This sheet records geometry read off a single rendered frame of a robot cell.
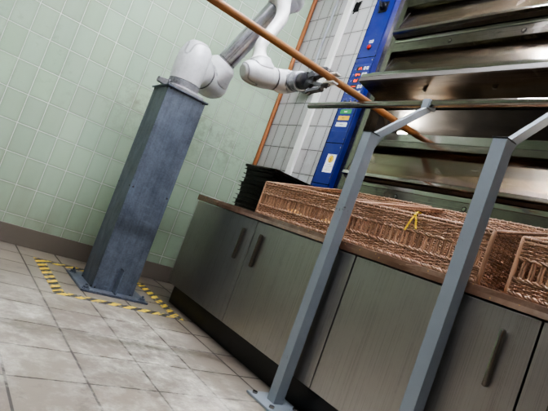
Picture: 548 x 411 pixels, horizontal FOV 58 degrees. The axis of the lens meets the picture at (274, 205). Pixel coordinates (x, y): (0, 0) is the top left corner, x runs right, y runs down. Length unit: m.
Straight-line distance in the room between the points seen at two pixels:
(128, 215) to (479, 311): 1.59
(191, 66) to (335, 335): 1.45
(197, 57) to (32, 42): 0.87
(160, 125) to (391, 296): 1.36
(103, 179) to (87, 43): 0.73
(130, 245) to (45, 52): 1.11
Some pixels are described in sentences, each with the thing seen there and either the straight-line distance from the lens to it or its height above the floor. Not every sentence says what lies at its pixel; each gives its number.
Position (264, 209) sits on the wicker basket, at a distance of 2.17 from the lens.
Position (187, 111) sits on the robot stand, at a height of 0.92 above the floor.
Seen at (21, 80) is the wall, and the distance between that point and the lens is 2.84.
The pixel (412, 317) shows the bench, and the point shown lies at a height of 0.44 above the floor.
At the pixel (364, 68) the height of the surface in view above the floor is 1.53.
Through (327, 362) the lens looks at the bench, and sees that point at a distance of 1.62.
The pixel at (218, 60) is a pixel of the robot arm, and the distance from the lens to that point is 2.63.
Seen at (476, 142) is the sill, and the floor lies 1.16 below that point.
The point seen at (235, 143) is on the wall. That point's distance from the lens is 3.22.
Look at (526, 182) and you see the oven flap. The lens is 2.02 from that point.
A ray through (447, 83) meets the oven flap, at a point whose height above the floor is 1.38.
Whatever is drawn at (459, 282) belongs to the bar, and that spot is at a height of 0.57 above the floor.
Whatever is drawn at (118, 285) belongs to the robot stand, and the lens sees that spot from 2.37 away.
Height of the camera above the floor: 0.53
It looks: 3 degrees up
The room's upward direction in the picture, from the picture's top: 20 degrees clockwise
